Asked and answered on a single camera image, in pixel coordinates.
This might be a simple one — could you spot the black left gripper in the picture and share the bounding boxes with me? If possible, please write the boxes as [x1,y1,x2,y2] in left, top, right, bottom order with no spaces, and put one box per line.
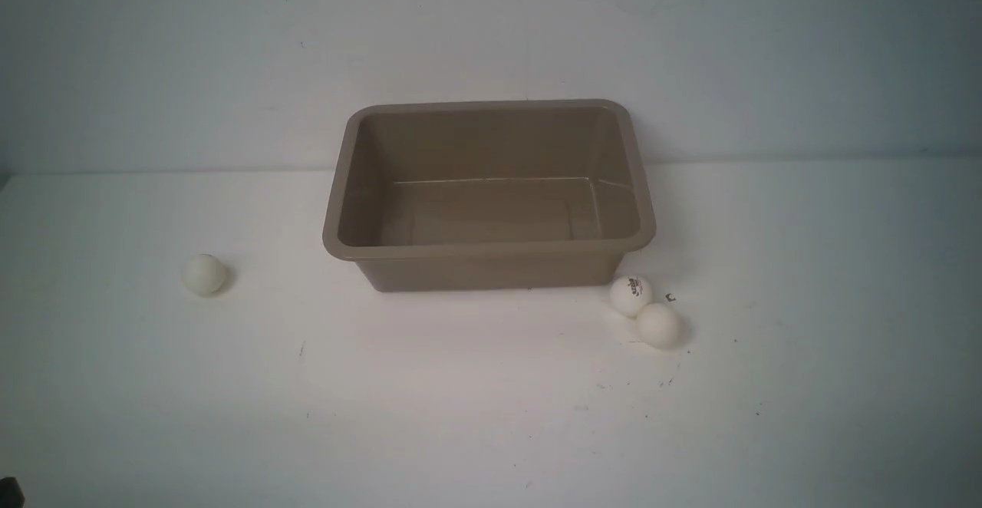
[0,477,25,508]

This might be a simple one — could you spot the white ball with logo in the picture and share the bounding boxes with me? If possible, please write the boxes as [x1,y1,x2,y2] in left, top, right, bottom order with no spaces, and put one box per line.
[609,275,654,319]

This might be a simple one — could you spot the plain white ball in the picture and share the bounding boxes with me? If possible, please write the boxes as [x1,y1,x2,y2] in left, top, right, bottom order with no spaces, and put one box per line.
[635,304,684,350]

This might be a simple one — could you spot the tan plastic bin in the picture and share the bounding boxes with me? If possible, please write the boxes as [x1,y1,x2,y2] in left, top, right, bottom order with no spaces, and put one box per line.
[322,99,657,292]

